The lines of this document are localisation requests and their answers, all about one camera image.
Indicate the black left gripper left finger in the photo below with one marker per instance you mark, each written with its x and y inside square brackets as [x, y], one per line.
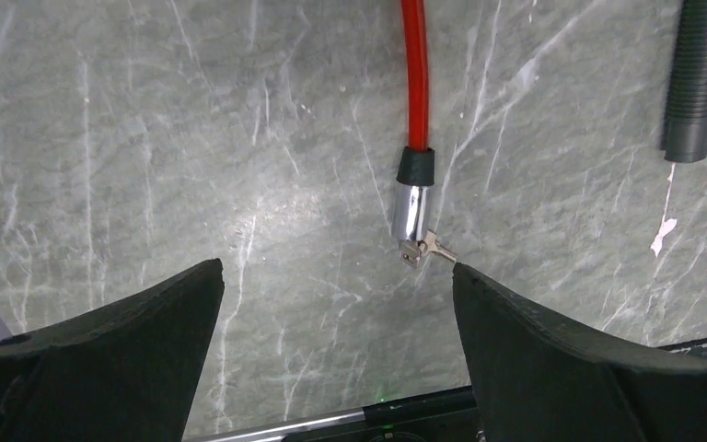
[126, 371]

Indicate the small silver keys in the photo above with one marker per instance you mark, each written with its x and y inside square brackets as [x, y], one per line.
[414, 253]

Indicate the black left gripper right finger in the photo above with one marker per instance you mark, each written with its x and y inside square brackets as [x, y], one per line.
[538, 375]

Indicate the red cable bike lock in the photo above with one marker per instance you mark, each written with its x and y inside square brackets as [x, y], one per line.
[416, 170]

